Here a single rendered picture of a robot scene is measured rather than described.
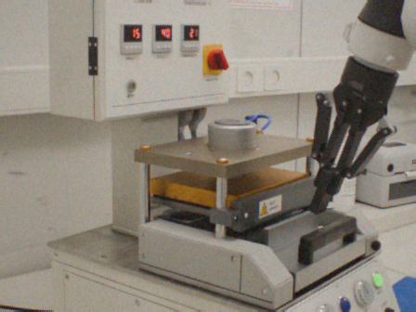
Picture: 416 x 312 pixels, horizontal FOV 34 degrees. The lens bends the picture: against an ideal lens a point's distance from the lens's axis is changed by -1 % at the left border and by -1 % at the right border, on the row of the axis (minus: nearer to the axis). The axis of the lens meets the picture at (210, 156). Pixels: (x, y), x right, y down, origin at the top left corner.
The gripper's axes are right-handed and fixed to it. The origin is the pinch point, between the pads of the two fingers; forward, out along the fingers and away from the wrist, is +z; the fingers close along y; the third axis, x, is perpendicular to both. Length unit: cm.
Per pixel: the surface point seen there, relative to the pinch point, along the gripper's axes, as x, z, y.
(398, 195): 94, 31, -18
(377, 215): 81, 34, -17
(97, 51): -16.7, -8.2, -35.8
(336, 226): 0.8, 4.4, 3.6
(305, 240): -7.4, 4.7, 3.2
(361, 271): 8.5, 12.7, 7.6
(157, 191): -10.4, 10.3, -22.1
